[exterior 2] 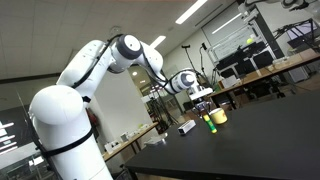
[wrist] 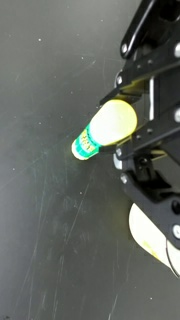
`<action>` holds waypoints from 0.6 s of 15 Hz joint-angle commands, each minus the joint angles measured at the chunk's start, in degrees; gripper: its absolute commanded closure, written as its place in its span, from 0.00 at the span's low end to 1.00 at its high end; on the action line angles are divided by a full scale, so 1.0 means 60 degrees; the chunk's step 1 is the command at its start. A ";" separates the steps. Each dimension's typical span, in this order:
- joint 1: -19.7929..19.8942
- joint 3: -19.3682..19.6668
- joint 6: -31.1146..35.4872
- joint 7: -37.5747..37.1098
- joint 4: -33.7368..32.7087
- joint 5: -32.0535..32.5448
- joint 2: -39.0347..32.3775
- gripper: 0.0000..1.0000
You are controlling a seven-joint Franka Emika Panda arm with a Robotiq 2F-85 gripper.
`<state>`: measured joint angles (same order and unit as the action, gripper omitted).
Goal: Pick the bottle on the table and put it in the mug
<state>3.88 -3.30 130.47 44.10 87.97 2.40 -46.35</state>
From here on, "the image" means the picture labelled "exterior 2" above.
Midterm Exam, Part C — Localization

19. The yellow green bottle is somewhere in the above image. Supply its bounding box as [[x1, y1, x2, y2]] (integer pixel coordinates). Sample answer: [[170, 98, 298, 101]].
[[203, 114, 219, 135]]

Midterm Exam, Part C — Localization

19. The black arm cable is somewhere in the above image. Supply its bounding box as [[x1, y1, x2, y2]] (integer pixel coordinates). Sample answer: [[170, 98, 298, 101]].
[[28, 33, 211, 180]]

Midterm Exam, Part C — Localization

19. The black light stand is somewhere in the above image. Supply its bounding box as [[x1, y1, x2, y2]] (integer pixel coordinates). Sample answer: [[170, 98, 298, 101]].
[[180, 43, 202, 81]]

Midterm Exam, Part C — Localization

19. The black camera tripod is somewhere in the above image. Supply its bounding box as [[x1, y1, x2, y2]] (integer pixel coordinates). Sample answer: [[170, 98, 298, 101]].
[[146, 96, 179, 132]]

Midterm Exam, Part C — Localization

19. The whiteboard on stand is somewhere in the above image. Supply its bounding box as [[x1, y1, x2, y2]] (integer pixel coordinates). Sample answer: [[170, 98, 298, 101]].
[[207, 25, 258, 61]]

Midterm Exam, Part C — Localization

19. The long ceiling light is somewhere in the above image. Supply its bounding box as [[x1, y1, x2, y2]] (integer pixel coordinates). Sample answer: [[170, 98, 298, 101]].
[[175, 0, 209, 25]]

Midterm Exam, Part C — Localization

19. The long wooden desk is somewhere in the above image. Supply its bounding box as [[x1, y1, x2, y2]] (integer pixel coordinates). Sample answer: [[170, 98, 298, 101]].
[[207, 53, 320, 111]]

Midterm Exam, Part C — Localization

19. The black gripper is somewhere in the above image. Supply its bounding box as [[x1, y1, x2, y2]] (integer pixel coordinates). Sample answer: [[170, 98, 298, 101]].
[[194, 100, 212, 119]]

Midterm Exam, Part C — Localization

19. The white wrist mount plate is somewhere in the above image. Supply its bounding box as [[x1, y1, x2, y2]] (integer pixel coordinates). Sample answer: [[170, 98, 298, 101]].
[[187, 87, 214, 102]]

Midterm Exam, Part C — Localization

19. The yellow mug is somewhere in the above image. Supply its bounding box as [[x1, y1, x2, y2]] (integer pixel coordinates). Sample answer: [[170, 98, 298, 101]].
[[209, 107, 229, 126]]

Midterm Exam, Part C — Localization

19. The thin ceiling light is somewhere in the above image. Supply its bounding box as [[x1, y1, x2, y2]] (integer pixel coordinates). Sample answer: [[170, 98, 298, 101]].
[[211, 12, 243, 35]]

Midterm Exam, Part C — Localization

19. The small wooden table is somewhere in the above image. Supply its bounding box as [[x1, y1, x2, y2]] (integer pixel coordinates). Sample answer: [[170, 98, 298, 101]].
[[101, 121, 160, 163]]

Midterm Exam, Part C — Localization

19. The small white box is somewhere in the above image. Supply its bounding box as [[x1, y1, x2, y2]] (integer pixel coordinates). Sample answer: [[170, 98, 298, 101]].
[[177, 119, 197, 136]]

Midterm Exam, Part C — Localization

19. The red fire extinguisher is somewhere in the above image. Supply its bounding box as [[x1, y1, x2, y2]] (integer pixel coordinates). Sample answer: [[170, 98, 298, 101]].
[[87, 108, 101, 128]]

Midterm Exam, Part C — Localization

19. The short ceiling light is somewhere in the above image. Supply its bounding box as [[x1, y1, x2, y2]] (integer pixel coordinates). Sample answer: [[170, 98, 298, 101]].
[[149, 35, 167, 50]]

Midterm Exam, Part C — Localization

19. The black monitor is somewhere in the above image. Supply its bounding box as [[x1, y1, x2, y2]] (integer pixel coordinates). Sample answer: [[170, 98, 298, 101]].
[[252, 50, 275, 70]]

